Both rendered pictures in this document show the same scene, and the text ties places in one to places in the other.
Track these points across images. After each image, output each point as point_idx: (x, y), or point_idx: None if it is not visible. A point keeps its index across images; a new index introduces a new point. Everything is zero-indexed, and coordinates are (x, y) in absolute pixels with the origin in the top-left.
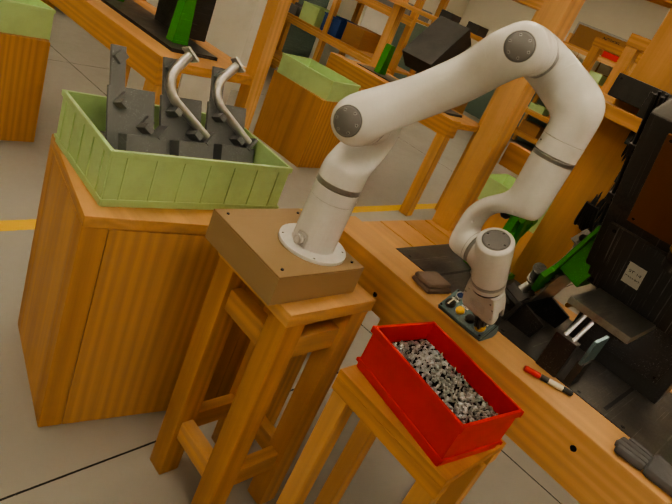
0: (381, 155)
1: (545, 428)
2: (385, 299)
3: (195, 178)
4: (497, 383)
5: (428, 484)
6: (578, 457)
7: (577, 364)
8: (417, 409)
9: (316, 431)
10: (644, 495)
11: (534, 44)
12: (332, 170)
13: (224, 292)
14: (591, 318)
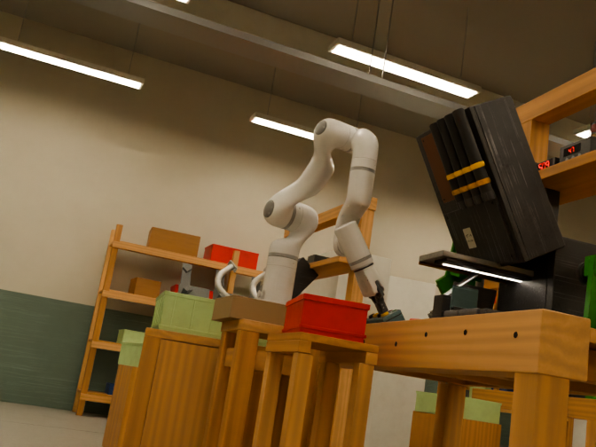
0: (304, 234)
1: (414, 337)
2: None
3: None
4: (392, 336)
5: (295, 345)
6: (428, 337)
7: (451, 309)
8: (295, 315)
9: (261, 392)
10: (455, 323)
11: (325, 123)
12: (271, 244)
13: (222, 350)
14: (428, 258)
